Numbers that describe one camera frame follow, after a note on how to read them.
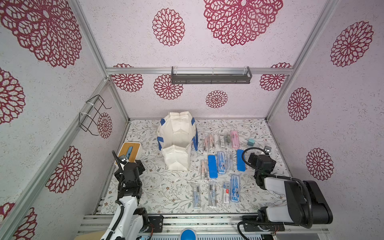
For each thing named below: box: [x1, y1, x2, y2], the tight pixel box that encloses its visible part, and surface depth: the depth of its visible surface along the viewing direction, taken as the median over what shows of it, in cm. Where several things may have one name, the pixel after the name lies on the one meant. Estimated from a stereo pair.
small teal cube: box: [247, 138, 255, 147], surface depth 107 cm
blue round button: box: [180, 229, 196, 240], surface depth 70 cm
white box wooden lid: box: [116, 142, 141, 163], surface depth 98 cm
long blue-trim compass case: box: [230, 175, 240, 203], surface depth 86 cm
